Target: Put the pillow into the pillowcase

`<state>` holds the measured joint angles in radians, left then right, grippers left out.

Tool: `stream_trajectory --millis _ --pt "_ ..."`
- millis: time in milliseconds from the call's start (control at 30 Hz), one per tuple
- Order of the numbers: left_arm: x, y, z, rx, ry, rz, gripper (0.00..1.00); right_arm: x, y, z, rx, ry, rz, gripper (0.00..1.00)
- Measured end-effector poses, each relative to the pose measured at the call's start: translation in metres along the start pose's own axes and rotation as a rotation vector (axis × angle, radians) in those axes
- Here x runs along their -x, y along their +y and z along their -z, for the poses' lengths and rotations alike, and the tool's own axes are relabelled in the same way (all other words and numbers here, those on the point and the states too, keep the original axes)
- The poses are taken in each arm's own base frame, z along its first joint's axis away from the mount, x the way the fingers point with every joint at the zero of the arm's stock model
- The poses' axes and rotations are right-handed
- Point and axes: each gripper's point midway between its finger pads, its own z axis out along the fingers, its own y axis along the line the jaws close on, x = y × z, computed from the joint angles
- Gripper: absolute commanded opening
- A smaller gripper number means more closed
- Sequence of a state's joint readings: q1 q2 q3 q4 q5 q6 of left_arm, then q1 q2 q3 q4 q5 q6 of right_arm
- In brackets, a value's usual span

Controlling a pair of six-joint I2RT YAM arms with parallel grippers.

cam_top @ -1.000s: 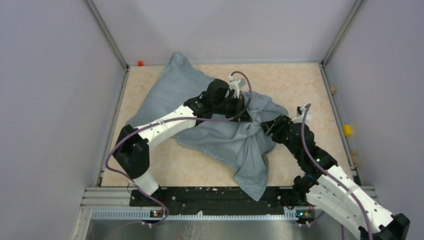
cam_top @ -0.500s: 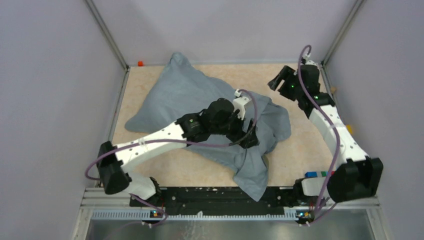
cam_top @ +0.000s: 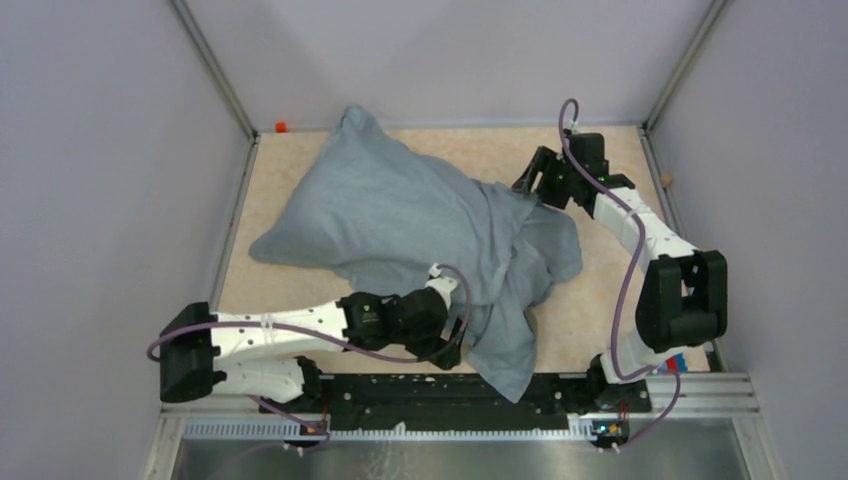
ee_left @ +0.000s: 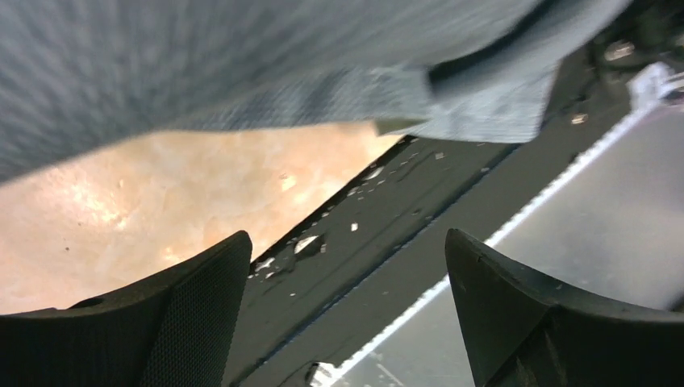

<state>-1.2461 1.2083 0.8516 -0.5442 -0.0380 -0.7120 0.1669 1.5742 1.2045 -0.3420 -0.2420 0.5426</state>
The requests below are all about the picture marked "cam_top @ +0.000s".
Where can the grey-blue and beige pillowcase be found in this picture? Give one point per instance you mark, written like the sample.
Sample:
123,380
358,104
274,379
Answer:
380,215

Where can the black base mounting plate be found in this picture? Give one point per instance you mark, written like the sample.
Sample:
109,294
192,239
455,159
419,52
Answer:
460,402

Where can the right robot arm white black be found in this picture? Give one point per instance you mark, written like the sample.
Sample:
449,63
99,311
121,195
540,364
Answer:
674,295

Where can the aluminium frame rail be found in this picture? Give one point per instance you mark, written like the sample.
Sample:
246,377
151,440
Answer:
692,396

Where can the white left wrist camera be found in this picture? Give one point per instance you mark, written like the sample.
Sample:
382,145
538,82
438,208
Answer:
442,284

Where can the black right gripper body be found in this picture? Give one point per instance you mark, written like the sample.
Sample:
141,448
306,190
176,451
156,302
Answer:
556,185

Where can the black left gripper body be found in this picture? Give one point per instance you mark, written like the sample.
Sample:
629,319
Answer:
429,340

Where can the multicolour toy brick stack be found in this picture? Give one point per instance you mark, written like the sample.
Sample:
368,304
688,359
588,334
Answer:
676,363

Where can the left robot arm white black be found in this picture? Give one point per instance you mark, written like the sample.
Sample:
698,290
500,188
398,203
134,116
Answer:
201,352

